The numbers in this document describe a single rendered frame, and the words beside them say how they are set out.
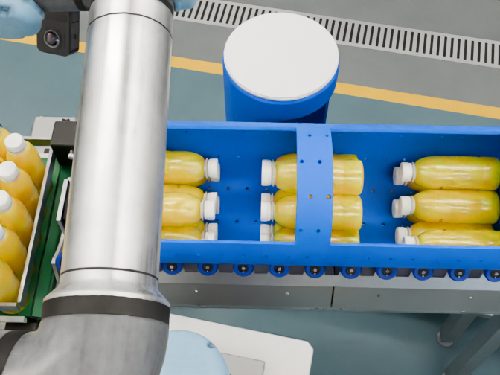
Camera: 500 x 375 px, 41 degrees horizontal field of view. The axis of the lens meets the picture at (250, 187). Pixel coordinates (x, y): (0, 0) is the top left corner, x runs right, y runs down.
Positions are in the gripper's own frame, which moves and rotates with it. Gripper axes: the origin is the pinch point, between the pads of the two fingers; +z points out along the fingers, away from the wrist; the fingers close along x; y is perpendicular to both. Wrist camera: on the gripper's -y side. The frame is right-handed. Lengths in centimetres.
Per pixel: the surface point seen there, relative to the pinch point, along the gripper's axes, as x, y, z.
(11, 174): 29, -22, 43
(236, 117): -7, 8, 76
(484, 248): -65, -14, 42
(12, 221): 27, -31, 44
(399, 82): -48, 67, 198
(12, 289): 22, -44, 44
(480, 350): -84, -33, 114
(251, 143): -16, -2, 53
